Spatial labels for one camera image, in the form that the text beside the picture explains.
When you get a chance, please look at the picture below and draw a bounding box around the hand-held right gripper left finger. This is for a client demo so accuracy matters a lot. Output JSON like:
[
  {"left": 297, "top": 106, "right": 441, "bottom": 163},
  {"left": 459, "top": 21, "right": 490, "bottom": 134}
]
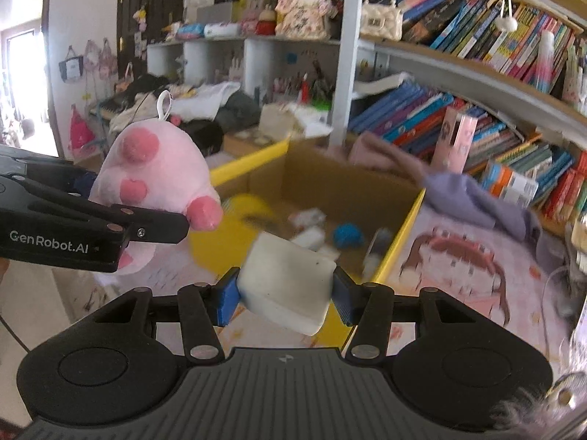
[{"left": 63, "top": 268, "right": 242, "bottom": 364}]

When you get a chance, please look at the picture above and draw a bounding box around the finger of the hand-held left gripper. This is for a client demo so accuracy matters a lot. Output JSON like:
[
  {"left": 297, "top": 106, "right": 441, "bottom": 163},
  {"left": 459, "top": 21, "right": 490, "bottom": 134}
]
[
  {"left": 0, "top": 178, "right": 190, "bottom": 245},
  {"left": 0, "top": 144, "right": 98, "bottom": 201}
]

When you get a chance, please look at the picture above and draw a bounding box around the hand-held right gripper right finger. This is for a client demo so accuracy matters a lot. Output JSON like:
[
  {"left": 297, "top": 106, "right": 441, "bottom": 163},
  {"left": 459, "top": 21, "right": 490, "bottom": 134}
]
[{"left": 331, "top": 268, "right": 506, "bottom": 364}]

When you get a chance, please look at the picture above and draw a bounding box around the pink pig plush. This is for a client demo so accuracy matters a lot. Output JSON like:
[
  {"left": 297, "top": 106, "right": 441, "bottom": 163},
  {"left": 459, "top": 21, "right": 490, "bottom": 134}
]
[{"left": 89, "top": 91, "right": 225, "bottom": 276}]

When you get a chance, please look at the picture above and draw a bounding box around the white glue bottle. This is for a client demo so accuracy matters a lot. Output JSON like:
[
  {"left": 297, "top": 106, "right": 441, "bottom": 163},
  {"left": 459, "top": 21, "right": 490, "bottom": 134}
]
[{"left": 362, "top": 228, "right": 393, "bottom": 278}]

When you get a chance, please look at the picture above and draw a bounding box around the white foam block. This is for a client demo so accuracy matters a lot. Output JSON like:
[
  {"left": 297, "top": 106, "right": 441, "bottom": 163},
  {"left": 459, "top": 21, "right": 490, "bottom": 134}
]
[{"left": 238, "top": 231, "right": 337, "bottom": 337}]

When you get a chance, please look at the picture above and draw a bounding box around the yellow tape roll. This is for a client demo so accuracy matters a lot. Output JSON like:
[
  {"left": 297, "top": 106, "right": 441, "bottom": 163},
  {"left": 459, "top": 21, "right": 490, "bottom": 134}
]
[{"left": 189, "top": 194, "right": 276, "bottom": 278}]

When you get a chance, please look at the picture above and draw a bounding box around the blue fuzzy ball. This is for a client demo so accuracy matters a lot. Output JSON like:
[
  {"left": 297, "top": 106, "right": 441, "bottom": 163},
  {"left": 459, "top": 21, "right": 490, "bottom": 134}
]
[{"left": 333, "top": 223, "right": 363, "bottom": 248}]

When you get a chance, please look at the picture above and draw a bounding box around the white charger plug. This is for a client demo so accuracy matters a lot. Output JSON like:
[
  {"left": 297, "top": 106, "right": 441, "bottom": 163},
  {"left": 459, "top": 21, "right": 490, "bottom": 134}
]
[{"left": 292, "top": 229, "right": 328, "bottom": 249}]

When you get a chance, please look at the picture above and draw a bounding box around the small white red box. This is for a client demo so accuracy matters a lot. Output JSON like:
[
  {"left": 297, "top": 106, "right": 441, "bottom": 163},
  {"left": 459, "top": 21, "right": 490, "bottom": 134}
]
[{"left": 287, "top": 208, "right": 328, "bottom": 231}]

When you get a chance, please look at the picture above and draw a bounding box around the yellow cardboard box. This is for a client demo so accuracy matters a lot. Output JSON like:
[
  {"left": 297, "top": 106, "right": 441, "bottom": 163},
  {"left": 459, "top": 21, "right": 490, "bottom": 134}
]
[{"left": 189, "top": 139, "right": 427, "bottom": 347}]

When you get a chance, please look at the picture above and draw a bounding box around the hanging pink bag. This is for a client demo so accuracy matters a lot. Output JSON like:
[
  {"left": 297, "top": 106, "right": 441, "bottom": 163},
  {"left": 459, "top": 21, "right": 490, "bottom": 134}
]
[{"left": 68, "top": 105, "right": 95, "bottom": 150}]

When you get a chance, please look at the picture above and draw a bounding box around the hanging blue white bag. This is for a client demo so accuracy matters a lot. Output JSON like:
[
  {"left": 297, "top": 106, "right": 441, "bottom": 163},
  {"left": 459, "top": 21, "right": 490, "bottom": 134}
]
[{"left": 59, "top": 45, "right": 86, "bottom": 84}]

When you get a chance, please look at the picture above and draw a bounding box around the wooden chess board box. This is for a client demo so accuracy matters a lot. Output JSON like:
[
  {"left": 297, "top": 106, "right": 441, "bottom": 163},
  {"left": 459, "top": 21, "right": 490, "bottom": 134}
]
[{"left": 223, "top": 128, "right": 278, "bottom": 157}]

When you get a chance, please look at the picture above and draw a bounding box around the pile of clothes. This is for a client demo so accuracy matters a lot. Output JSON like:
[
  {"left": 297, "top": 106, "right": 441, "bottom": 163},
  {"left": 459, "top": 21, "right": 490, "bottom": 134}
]
[{"left": 98, "top": 73, "right": 262, "bottom": 157}]

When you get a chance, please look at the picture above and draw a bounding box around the pink purple cloth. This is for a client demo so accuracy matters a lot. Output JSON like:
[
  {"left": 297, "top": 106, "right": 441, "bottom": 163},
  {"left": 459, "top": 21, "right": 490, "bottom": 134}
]
[{"left": 348, "top": 131, "right": 544, "bottom": 245}]

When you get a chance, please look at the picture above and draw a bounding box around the white plastic bag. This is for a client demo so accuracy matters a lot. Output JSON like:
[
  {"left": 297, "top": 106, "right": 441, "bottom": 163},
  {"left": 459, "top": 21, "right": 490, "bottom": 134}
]
[{"left": 260, "top": 103, "right": 334, "bottom": 141}]

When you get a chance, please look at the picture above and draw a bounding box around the white side shelf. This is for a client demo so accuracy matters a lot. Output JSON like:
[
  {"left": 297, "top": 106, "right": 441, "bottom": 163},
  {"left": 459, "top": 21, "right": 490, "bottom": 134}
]
[{"left": 146, "top": 36, "right": 343, "bottom": 102}]

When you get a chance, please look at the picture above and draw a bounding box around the pink cartoon box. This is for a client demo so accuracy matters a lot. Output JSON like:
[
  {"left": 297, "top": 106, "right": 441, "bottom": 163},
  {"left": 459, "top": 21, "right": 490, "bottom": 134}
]
[{"left": 433, "top": 106, "right": 479, "bottom": 176}]

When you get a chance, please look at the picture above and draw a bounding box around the row of colourful books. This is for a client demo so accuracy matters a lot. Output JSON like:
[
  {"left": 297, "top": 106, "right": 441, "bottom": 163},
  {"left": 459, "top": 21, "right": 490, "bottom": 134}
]
[
  {"left": 398, "top": 0, "right": 579, "bottom": 95},
  {"left": 348, "top": 80, "right": 587, "bottom": 223}
]

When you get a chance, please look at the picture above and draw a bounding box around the orange blue small box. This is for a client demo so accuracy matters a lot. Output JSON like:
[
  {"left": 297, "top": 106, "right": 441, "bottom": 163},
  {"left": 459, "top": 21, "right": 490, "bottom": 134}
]
[
  {"left": 481, "top": 162, "right": 515, "bottom": 198},
  {"left": 502, "top": 169, "right": 540, "bottom": 207}
]

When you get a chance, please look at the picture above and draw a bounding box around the cluster of pens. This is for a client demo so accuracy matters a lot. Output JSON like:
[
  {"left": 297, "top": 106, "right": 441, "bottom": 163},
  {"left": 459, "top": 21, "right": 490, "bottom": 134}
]
[{"left": 274, "top": 70, "right": 334, "bottom": 105}]

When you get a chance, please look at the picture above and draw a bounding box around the grey fur cuff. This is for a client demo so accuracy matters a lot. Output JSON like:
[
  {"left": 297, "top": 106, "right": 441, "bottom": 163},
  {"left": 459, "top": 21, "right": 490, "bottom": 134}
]
[{"left": 492, "top": 370, "right": 587, "bottom": 440}]

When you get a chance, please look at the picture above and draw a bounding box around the open white book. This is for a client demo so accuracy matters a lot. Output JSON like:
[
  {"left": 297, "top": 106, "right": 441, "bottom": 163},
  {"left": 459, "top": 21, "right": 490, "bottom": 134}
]
[{"left": 353, "top": 72, "right": 410, "bottom": 100}]

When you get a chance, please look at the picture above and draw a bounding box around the white bookshelf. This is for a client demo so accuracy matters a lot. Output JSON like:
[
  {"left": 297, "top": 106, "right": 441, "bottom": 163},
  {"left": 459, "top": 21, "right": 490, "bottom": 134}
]
[{"left": 329, "top": 0, "right": 587, "bottom": 157}]

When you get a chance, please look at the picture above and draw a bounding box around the pink dressed doll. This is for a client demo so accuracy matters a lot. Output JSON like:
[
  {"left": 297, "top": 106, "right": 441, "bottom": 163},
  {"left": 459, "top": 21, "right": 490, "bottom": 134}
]
[{"left": 274, "top": 0, "right": 333, "bottom": 41}]

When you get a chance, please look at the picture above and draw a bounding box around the white quilted handbag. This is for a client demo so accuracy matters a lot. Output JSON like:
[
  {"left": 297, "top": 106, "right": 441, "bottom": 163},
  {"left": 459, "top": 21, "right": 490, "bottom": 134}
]
[{"left": 360, "top": 0, "right": 405, "bottom": 41}]

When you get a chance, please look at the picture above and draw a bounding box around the white cable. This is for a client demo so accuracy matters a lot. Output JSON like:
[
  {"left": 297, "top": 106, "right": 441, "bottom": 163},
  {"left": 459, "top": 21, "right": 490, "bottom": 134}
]
[{"left": 542, "top": 260, "right": 587, "bottom": 359}]

